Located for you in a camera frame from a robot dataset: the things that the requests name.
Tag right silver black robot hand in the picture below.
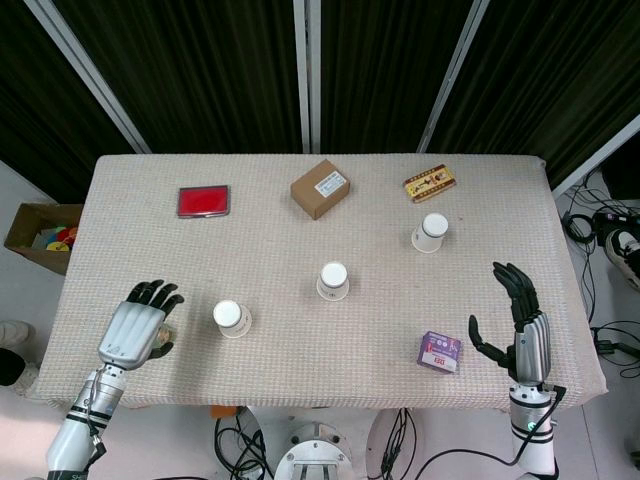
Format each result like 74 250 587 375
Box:
467 261 553 387

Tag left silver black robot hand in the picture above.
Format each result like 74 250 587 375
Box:
96 278 186 371

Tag white paper cup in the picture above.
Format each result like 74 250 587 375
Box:
410 212 449 254
315 261 351 303
212 299 254 340

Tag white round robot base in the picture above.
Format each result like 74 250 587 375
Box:
273 421 353 480

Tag purple small carton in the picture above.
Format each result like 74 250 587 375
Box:
416 330 463 374

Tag white shoe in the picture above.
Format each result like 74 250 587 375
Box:
0 321 37 351

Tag black and white sneaker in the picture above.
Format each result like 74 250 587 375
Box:
604 228 640 289

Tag open cardboard box with toys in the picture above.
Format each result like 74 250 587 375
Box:
3 202 85 276

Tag red flat case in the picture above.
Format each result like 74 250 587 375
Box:
175 184 233 219

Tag yellow patterned flat box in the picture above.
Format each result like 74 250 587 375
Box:
402 163 458 205

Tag beige woven tablecloth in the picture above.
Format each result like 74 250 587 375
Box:
23 153 610 414

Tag brown cardboard box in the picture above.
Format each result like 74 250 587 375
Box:
289 158 351 221

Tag dark green curtain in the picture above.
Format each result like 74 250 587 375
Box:
0 0 640 201

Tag black floor cable bundle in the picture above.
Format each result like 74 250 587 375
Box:
562 167 640 381

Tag black cables under table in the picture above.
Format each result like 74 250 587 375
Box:
213 412 275 480

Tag grey aluminium frame post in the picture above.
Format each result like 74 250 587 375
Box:
549 113 640 197
416 0 492 154
292 0 322 154
23 0 153 155

